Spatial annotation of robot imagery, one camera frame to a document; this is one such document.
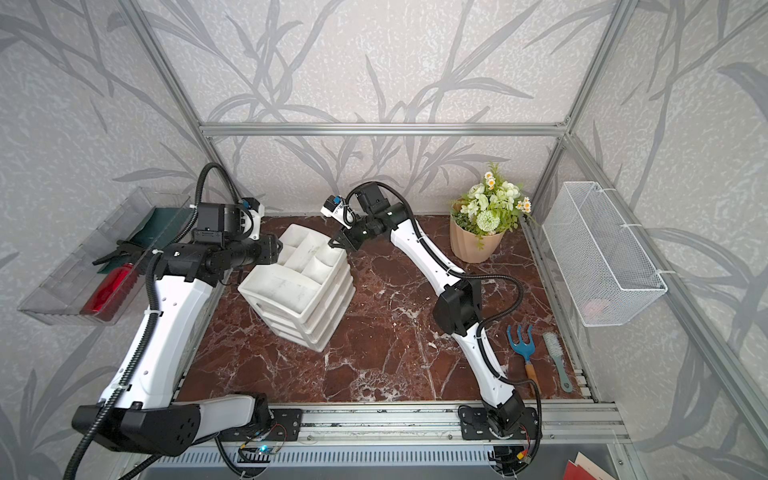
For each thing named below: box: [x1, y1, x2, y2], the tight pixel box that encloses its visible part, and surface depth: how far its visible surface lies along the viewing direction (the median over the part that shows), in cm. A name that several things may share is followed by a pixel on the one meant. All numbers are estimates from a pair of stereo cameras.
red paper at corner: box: [563, 459, 597, 480], surface depth 69 cm
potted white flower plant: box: [449, 162, 540, 263], surface depth 86 cm
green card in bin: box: [98, 207, 195, 274], surface depth 72 cm
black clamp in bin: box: [92, 240, 145, 266], surface depth 67 cm
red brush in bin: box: [80, 263, 137, 321], surface depth 60 cm
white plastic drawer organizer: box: [238, 224, 357, 353], surface depth 79 cm
